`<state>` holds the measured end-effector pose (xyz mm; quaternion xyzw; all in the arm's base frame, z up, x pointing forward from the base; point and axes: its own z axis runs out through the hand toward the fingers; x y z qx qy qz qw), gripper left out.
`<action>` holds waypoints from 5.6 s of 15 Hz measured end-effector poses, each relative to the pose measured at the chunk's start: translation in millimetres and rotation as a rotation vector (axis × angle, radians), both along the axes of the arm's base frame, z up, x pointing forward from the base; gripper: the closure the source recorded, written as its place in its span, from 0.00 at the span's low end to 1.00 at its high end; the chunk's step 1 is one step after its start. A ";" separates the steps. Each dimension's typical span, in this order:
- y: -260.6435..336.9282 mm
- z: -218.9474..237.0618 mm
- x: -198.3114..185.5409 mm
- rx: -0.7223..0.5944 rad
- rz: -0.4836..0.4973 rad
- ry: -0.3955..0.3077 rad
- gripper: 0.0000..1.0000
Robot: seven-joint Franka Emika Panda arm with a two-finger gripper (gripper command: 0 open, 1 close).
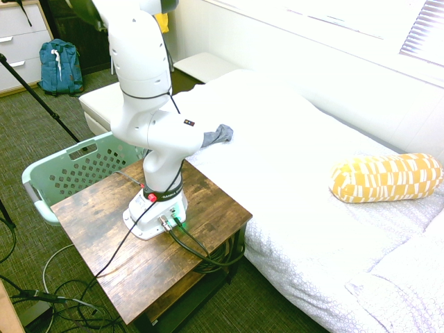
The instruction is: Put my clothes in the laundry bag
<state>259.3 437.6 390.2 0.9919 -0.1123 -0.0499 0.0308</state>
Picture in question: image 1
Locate grey shirt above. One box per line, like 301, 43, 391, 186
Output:
202, 123, 234, 149

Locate dark wooden cabinet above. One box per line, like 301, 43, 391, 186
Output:
37, 0, 115, 76

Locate rustic wooden side table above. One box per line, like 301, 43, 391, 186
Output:
50, 157, 253, 333

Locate white bed mattress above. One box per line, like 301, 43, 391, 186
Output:
171, 69, 444, 333

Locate black camera tripod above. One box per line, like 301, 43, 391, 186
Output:
0, 51, 89, 153

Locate grey floor cable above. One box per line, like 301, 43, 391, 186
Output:
42, 242, 76, 296

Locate white drawer dresser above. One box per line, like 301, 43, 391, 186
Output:
0, 0, 55, 97

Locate blue backpack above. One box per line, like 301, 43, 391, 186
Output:
37, 38, 85, 98

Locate thick robot base cable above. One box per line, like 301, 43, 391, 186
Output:
172, 214, 246, 268
168, 227, 246, 275

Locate white window blinds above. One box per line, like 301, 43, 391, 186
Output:
287, 0, 444, 67

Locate cream upholstered bench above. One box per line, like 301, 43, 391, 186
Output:
78, 82, 123, 135

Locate black floor device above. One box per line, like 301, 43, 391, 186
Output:
10, 289, 67, 327

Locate yellow white patterned bolster pillow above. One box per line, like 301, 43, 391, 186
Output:
328, 152, 444, 204

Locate thin black camera cable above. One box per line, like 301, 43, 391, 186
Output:
95, 86, 184, 279

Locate grey emergency stop cable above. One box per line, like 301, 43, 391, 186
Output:
114, 169, 146, 189

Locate mint green laundry basket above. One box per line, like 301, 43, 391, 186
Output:
21, 130, 152, 227

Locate yellow jacket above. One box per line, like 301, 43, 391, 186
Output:
154, 12, 170, 35

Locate light wooden board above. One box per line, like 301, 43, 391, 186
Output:
0, 279, 27, 333

